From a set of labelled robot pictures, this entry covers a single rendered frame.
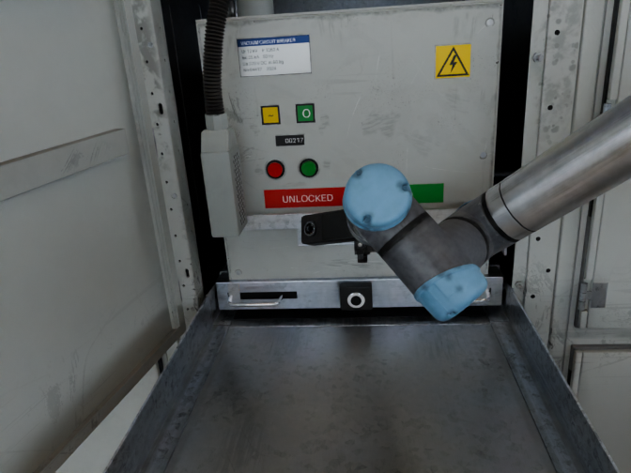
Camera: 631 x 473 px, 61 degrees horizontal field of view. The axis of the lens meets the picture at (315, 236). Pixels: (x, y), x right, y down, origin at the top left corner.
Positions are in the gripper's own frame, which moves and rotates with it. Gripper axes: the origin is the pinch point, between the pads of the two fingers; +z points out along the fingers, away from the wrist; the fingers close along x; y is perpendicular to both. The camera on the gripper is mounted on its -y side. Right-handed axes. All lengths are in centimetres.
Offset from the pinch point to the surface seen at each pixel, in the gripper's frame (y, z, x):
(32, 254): -42, -27, -5
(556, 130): 31.4, -8.2, 15.7
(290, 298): -13.8, 10.3, -9.2
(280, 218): -14.0, -0.8, 4.5
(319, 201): -7.2, 1.7, 7.9
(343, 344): -3.6, 3.7, -17.7
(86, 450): -60, 23, -40
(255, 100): -17.1, -7.4, 23.7
